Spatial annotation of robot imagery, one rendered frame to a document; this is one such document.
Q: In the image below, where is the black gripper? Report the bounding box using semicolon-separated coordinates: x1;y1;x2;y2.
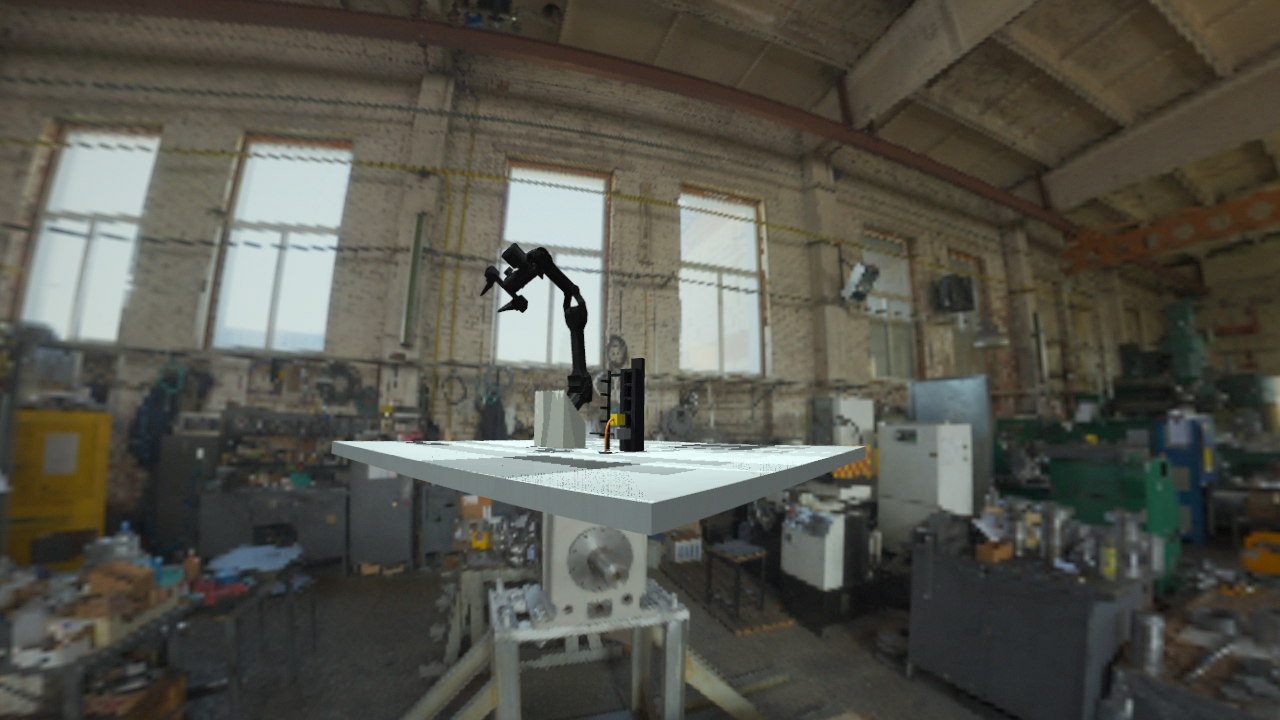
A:
480;265;529;313

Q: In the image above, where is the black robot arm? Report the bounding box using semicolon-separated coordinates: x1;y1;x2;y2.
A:
502;243;593;413

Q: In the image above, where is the dark grey cord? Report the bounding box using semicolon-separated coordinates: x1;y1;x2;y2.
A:
589;428;631;439

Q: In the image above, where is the dark grey power strip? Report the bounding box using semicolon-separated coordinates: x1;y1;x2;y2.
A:
620;357;645;452

